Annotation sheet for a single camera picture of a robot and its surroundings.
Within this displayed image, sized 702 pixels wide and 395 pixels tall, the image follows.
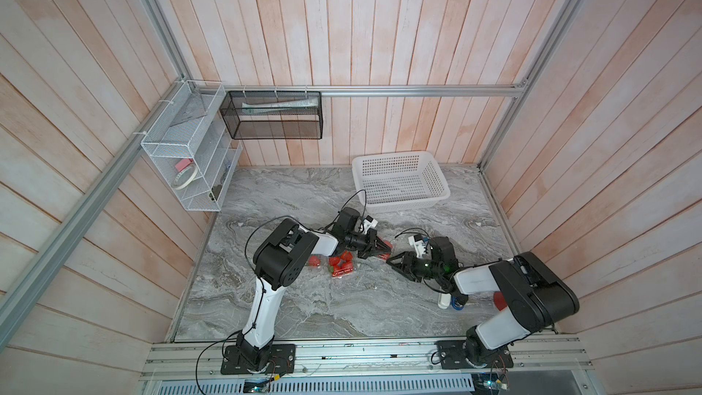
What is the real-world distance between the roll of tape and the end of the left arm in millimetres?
451

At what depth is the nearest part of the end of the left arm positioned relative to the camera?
830 millimetres

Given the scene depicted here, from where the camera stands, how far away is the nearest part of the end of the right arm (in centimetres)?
74

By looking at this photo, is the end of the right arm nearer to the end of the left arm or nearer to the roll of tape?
the end of the left arm

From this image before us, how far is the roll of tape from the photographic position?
2.61 ft

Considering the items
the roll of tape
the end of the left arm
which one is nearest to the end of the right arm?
the end of the left arm

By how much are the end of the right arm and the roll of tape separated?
666 millimetres
